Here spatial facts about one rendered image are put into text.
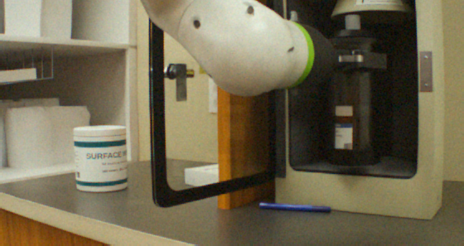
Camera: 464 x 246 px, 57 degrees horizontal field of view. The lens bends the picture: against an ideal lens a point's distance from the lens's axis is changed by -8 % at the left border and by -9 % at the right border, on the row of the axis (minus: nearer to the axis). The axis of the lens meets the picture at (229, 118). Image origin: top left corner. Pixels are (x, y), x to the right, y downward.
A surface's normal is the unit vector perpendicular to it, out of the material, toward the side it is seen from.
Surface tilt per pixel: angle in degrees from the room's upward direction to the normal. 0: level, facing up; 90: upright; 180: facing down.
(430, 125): 90
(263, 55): 100
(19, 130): 85
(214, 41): 84
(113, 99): 90
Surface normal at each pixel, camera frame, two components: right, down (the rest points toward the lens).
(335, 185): -0.57, 0.05
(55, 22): 0.73, 0.08
